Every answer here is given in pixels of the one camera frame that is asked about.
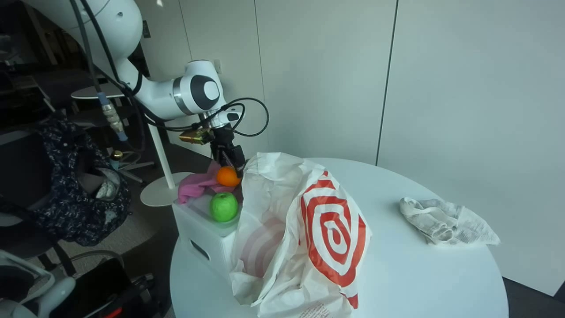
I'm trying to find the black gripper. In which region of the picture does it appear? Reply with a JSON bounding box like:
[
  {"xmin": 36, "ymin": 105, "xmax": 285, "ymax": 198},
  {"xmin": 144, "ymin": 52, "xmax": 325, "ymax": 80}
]
[{"xmin": 209, "ymin": 126, "xmax": 248, "ymax": 175}]

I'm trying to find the orange ball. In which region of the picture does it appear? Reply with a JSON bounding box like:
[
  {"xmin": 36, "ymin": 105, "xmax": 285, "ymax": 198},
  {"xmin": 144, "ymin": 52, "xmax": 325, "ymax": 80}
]
[{"xmin": 216, "ymin": 166, "xmax": 241, "ymax": 188}]

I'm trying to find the pink cloth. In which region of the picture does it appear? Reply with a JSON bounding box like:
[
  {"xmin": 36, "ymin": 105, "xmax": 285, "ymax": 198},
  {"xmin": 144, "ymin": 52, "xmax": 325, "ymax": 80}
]
[{"xmin": 177, "ymin": 165, "xmax": 223, "ymax": 204}]

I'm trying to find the green ball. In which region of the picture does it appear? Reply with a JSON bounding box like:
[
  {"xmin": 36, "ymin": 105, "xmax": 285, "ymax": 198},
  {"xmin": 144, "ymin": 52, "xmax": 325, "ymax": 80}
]
[{"xmin": 211, "ymin": 193, "xmax": 241, "ymax": 223}]

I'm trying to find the white red plastic bag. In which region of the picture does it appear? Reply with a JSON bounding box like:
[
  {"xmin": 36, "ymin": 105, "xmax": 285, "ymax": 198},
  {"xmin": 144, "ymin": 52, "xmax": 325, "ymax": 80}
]
[{"xmin": 230, "ymin": 152, "xmax": 371, "ymax": 318}]

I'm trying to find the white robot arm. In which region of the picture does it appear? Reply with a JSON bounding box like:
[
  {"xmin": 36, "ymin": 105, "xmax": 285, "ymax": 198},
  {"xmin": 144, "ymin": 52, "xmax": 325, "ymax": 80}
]
[{"xmin": 25, "ymin": 0, "xmax": 246, "ymax": 170}]

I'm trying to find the dark patterned fabric bag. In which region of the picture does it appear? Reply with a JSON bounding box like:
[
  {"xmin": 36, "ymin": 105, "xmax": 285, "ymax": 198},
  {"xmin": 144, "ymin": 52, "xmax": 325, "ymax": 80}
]
[{"xmin": 32, "ymin": 117, "xmax": 131, "ymax": 246}]

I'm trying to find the crumpled white plastic bag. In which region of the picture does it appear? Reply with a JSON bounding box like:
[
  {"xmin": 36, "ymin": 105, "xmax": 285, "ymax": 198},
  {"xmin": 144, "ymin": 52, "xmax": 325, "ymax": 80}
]
[{"xmin": 398, "ymin": 198, "xmax": 500, "ymax": 248}]

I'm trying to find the white lamp stand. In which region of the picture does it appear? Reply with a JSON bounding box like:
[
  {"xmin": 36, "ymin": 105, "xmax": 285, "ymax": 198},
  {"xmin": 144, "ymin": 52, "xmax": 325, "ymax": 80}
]
[{"xmin": 140, "ymin": 124, "xmax": 188, "ymax": 207}]

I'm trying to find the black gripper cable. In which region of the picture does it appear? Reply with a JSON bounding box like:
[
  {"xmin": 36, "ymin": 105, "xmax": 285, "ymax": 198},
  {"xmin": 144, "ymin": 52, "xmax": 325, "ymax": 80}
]
[{"xmin": 200, "ymin": 96, "xmax": 272, "ymax": 140}]

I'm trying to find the blue white cable connector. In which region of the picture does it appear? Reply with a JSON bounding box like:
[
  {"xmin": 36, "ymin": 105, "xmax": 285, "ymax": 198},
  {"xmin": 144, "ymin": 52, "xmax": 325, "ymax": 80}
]
[{"xmin": 98, "ymin": 92, "xmax": 128, "ymax": 142}]

